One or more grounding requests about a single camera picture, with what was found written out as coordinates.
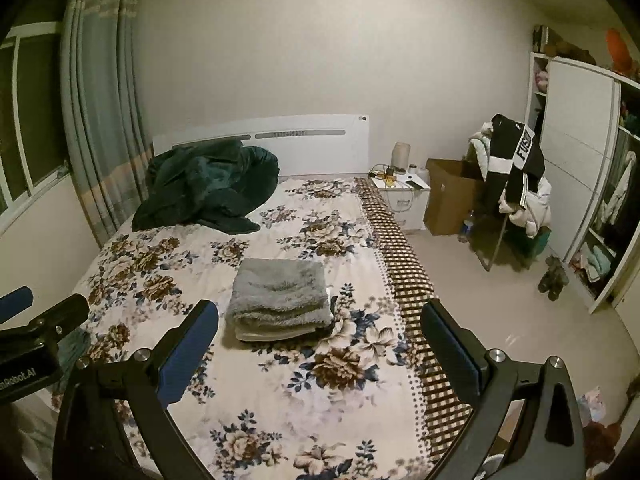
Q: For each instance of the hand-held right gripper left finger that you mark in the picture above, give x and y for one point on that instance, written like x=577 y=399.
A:
x=187 y=355

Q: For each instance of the white bed headboard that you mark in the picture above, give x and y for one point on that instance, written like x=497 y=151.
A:
x=320 y=155

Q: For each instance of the window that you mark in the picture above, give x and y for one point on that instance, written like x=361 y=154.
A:
x=35 y=110

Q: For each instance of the grey fluffy pants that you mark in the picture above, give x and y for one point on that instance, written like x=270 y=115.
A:
x=280 y=295

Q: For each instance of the white puffer jacket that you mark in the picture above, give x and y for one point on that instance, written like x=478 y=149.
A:
x=537 y=200

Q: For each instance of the black and white jacket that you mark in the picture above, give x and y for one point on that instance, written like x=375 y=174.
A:
x=505 y=150

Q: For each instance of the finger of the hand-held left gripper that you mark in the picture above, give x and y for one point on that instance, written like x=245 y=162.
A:
x=15 y=304
x=62 y=312

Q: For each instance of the dark phone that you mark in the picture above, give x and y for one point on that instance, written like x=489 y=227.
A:
x=414 y=184

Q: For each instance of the plastic water bottle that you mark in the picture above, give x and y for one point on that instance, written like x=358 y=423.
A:
x=466 y=230

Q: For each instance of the striped green curtain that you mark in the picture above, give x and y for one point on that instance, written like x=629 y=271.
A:
x=95 y=110

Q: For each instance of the hanging white garment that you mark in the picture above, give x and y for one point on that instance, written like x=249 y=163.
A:
x=617 y=195

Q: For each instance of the dark green blanket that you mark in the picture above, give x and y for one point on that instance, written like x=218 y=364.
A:
x=200 y=185

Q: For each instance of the brown plush toy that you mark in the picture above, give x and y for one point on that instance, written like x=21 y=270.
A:
x=570 y=53
x=600 y=440

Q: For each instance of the white wardrobe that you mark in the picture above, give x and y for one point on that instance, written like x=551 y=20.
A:
x=575 y=135

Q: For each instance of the white jar on nightstand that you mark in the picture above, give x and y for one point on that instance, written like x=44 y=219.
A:
x=401 y=156

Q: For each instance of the pink soft item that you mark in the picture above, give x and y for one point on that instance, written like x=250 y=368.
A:
x=541 y=80

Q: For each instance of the white nightstand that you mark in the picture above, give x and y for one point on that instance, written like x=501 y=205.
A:
x=405 y=205

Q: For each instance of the large cardboard box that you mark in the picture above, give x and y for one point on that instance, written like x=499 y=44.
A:
x=447 y=195

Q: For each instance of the dark chair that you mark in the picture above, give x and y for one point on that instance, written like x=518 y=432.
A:
x=487 y=245

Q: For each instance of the bed with floral sheet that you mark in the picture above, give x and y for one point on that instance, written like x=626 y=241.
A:
x=300 y=385

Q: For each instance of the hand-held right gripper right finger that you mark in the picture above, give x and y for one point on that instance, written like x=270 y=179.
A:
x=450 y=347

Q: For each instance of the grey-blue folded pants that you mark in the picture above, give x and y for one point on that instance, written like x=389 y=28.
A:
x=77 y=342

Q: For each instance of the brown checkered bedsheet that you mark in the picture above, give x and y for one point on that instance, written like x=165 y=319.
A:
x=400 y=270

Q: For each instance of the mint folded clothes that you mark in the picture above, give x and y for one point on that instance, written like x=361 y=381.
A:
x=597 y=260

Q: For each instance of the dark box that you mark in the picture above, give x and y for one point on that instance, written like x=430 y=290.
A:
x=542 y=39

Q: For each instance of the green storage box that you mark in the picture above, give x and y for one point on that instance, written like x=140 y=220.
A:
x=540 y=245

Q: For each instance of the orange object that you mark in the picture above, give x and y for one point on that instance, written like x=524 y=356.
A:
x=617 y=50

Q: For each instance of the pink cloth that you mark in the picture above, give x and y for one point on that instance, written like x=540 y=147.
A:
x=592 y=402

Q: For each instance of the pale fleece garment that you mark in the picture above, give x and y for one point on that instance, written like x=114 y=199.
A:
x=480 y=152

